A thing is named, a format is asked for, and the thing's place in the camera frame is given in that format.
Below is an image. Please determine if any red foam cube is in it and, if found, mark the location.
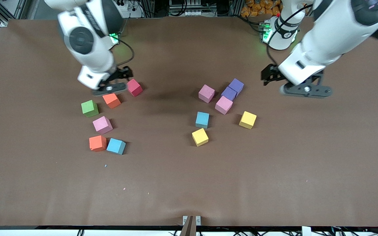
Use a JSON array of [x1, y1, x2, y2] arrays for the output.
[[126, 79, 143, 97]]

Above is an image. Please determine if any orange foam cube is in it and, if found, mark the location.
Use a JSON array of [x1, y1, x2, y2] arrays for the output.
[[102, 93, 122, 109], [89, 135, 107, 152]]

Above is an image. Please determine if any pink foam cube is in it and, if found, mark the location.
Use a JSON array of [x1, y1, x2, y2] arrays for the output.
[[215, 96, 233, 115], [92, 116, 113, 135], [198, 84, 215, 104]]

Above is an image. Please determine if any blue foam cube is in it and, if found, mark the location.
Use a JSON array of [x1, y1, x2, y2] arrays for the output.
[[106, 138, 126, 155], [195, 111, 210, 129]]

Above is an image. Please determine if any green foam cube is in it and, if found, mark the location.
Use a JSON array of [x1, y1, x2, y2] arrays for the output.
[[81, 100, 99, 118]]

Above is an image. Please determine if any purple foam cube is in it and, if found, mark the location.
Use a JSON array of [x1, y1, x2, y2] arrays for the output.
[[228, 78, 244, 97], [221, 86, 238, 101]]

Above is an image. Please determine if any yellow foam cube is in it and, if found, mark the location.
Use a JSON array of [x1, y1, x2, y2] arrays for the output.
[[239, 111, 257, 129], [192, 128, 209, 147]]

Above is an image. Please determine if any pile of orange packets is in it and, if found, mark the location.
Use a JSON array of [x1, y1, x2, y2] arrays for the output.
[[241, 0, 283, 17]]

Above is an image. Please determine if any large table mat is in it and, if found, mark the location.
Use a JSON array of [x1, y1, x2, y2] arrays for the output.
[[0, 16, 378, 228]]

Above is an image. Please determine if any brown wedge bar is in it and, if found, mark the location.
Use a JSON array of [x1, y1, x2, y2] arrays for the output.
[[179, 215, 198, 236]]

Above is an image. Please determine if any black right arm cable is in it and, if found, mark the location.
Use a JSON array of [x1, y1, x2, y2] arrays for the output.
[[115, 34, 135, 67]]

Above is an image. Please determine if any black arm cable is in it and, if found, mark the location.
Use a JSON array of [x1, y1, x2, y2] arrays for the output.
[[115, 34, 135, 67], [266, 3, 313, 66]]

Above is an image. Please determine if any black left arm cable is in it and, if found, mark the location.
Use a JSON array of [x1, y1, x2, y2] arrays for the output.
[[266, 3, 313, 66]]

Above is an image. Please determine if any aluminium frame post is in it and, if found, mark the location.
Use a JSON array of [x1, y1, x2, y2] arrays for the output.
[[0, 0, 25, 27]]

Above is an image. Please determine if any metal clamp bracket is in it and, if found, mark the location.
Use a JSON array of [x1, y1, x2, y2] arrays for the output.
[[182, 215, 201, 226]]

